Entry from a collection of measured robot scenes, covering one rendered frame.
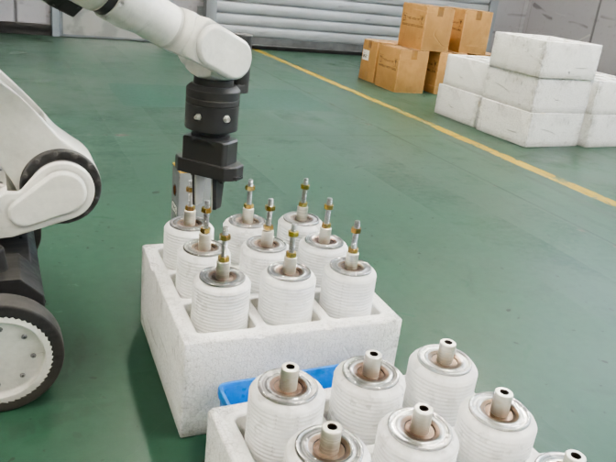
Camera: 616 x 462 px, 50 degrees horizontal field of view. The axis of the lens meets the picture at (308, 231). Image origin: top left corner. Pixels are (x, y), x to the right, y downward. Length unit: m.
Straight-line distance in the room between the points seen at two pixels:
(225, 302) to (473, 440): 0.44
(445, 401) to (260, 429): 0.26
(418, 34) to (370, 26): 2.07
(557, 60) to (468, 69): 0.60
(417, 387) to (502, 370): 0.56
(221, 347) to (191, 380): 0.07
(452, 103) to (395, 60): 0.85
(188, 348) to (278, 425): 0.28
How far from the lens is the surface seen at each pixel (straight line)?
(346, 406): 0.88
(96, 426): 1.19
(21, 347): 1.19
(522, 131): 3.67
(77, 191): 1.27
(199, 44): 1.02
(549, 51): 3.62
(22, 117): 1.27
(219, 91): 1.08
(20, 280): 1.19
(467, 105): 4.02
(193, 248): 1.19
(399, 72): 4.81
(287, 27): 6.53
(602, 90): 3.95
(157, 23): 1.00
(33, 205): 1.27
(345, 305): 1.16
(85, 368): 1.33
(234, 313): 1.08
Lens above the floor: 0.73
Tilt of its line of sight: 21 degrees down
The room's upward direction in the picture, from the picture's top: 7 degrees clockwise
